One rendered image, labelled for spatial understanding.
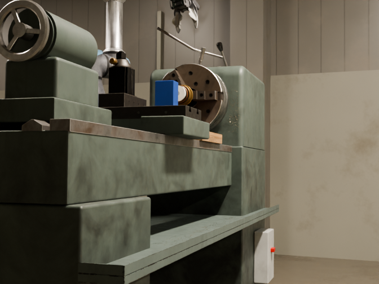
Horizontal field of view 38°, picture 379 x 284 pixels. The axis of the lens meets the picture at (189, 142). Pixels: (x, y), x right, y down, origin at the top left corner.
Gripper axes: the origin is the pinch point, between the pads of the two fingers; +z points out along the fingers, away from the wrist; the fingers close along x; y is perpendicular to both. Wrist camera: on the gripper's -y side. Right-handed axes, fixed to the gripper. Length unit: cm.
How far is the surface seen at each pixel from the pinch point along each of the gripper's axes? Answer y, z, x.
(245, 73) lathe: -31.0, 19.0, 11.8
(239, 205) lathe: -23, 81, 3
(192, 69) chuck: -7.0, 16.6, -4.1
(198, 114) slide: 40, 44, 20
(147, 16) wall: -252, -102, -172
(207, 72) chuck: -8.4, 19.4, 2.9
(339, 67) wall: -270, -15, 3
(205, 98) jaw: -3.1, 31.4, 2.4
